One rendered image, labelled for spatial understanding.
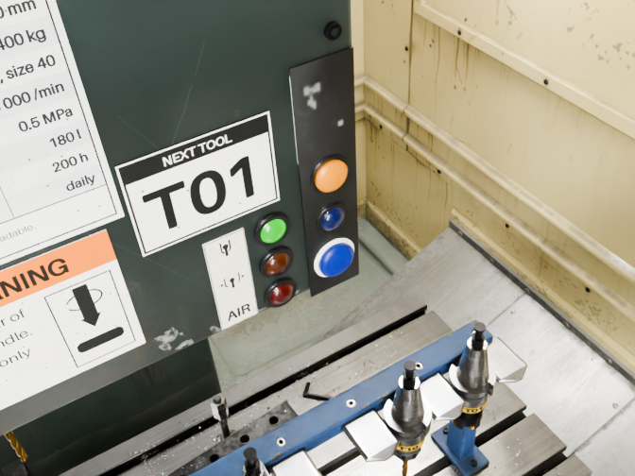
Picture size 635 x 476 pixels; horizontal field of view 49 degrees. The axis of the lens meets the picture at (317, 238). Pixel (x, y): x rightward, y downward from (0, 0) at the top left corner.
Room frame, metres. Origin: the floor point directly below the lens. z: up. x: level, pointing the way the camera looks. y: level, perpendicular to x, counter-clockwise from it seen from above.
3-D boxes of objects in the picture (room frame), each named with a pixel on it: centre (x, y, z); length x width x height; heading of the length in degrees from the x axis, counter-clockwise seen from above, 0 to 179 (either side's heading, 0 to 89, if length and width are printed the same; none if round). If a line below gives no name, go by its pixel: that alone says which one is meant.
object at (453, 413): (0.55, -0.15, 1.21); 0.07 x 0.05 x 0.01; 28
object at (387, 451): (0.49, -0.05, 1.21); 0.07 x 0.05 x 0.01; 28
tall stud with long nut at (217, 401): (0.71, 0.19, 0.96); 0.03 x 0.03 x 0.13
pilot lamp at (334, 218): (0.38, -0.01, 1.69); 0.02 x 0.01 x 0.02; 118
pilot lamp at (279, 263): (0.36, 0.03, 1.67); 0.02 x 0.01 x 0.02; 118
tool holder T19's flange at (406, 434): (0.52, -0.10, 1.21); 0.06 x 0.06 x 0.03
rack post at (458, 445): (0.65, -0.22, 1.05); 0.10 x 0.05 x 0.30; 28
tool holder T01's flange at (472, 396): (0.57, -0.20, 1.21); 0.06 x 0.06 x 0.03
